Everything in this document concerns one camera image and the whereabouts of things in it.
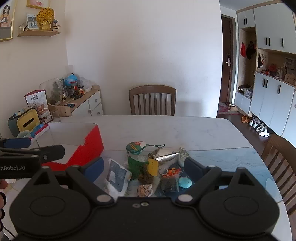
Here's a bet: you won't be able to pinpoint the light blue round item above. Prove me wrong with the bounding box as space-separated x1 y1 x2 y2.
178 177 192 188

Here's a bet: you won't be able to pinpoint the white wooden sideboard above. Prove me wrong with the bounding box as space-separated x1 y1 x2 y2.
48 85 104 122

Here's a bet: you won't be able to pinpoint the red white snack bag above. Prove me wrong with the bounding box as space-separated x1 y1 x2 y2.
24 89 54 124

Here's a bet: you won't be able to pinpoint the light wooden toy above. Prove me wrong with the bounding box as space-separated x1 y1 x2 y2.
284 69 296 84

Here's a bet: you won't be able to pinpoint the person's left hand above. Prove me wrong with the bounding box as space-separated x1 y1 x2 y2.
0 179 8 232

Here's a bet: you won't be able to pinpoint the silver snack packet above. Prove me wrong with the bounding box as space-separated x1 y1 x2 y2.
151 148 183 162

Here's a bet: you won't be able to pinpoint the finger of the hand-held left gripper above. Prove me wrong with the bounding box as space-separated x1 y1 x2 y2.
0 145 65 164
0 137 31 149

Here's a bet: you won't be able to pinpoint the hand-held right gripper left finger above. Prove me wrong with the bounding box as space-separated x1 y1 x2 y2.
22 156 116 207

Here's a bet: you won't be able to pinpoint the golden ornament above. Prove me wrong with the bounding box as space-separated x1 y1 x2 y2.
36 7 55 30

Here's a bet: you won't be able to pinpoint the dark wooden door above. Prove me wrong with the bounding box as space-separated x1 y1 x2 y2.
220 14 234 103

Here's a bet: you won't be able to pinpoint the white wet wipes packet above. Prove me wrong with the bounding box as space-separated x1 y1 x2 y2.
103 159 132 197

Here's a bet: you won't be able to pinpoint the large framed picture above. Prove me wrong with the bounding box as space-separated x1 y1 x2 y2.
0 0 16 42

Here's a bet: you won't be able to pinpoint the blue ball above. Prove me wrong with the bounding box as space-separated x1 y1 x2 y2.
64 74 79 88

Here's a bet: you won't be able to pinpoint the yellow tag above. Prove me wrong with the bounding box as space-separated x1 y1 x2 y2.
148 158 159 176

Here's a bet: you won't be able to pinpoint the green clear packet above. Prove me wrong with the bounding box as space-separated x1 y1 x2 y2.
127 154 148 180

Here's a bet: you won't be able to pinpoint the tiger striped item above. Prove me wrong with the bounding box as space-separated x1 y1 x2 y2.
137 183 154 197

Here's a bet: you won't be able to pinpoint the white hallway cabinet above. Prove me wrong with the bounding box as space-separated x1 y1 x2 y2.
233 2 296 142

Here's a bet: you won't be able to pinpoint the small framed picture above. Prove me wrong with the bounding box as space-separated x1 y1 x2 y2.
26 0 51 10

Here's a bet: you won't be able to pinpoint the photo card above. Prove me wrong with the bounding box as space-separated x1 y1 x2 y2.
26 14 39 29

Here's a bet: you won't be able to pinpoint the white sneakers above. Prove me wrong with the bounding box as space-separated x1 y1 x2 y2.
251 118 270 137

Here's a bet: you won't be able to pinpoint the clear plastic bag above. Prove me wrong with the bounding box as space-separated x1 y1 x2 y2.
79 75 96 91

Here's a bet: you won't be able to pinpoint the patterned door rug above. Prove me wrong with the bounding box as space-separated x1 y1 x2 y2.
217 103 241 115

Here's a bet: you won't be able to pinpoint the dark hanging bag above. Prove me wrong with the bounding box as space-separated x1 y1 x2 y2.
246 41 256 60

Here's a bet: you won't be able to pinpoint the clear bag with orange bits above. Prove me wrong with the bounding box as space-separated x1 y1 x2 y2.
161 168 181 192

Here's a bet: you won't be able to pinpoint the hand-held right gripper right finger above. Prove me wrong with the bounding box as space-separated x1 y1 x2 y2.
176 157 269 207

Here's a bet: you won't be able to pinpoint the small white pouch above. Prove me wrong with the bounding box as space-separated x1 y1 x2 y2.
177 148 191 167

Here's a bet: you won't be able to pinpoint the yellow teal tissue box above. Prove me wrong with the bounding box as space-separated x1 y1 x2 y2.
8 108 40 138

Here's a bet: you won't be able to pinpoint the wooden wall shelf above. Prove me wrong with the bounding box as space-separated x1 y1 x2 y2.
17 22 61 37

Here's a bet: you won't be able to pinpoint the red white flat tray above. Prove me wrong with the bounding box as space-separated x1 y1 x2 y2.
30 124 50 143

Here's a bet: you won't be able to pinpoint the brown fuzzy item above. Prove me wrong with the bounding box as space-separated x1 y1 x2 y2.
139 171 154 185

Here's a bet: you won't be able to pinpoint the wooden dining chair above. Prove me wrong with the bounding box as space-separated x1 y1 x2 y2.
261 134 296 216
129 85 177 116

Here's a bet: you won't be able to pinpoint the clear plastic container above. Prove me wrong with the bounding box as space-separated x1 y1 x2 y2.
39 77 65 105

